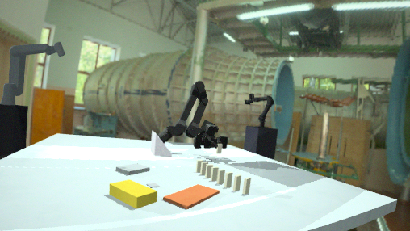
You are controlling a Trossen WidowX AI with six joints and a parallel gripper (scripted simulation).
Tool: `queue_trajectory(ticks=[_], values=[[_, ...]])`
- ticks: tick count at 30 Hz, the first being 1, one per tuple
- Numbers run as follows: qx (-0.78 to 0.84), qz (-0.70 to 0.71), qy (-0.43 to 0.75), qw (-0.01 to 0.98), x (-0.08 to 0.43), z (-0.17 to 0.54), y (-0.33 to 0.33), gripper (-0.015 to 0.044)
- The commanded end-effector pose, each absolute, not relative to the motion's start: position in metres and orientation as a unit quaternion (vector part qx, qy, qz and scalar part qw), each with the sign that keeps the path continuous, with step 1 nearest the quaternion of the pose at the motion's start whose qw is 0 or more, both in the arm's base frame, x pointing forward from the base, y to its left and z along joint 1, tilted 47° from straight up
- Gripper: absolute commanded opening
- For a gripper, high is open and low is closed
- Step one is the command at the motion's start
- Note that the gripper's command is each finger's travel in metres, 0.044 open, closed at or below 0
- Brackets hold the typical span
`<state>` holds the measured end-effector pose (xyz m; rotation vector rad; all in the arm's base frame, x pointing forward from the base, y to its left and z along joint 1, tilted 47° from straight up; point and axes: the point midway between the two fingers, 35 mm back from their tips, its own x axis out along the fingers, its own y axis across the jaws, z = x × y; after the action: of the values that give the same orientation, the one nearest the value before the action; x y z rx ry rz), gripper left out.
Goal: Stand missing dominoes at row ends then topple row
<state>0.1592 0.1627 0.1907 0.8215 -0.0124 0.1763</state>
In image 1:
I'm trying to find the yellow rectangular block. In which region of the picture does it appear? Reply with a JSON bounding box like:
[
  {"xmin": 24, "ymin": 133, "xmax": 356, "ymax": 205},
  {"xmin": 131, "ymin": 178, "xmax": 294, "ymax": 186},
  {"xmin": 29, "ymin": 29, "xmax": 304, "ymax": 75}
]
[{"xmin": 109, "ymin": 180, "xmax": 157, "ymax": 209}]

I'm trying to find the orange flat square tile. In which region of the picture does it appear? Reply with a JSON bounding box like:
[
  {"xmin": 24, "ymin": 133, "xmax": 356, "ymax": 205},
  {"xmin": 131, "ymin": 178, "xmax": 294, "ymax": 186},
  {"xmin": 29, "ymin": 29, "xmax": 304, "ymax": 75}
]
[{"xmin": 163, "ymin": 184, "xmax": 220, "ymax": 210}]

